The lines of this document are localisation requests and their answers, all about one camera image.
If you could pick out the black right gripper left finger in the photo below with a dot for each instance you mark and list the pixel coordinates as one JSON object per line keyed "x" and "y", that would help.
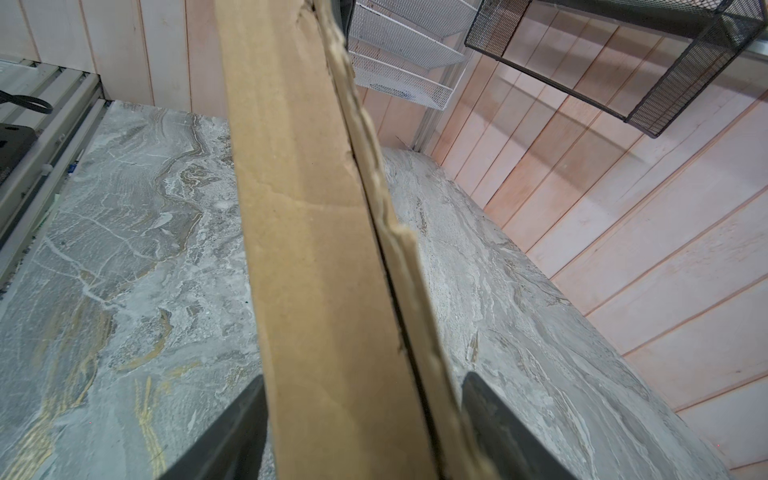
{"x": 233, "y": 445}

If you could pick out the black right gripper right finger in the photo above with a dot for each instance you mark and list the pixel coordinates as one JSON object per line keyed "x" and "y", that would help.
{"x": 514, "y": 450}

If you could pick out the brown cardboard box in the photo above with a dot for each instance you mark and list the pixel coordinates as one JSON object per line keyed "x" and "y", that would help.
{"x": 357, "y": 384}

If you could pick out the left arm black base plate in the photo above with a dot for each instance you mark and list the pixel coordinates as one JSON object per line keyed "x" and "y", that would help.
{"x": 15, "y": 142}

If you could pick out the aluminium mounting rail frame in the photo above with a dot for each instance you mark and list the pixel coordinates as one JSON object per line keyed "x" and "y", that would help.
{"x": 77, "y": 105}

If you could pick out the black wire mesh basket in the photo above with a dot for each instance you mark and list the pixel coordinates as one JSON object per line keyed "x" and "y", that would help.
{"x": 641, "y": 62}

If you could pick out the white wire mesh shelf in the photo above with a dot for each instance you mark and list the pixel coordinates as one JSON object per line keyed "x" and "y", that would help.
{"x": 408, "y": 49}

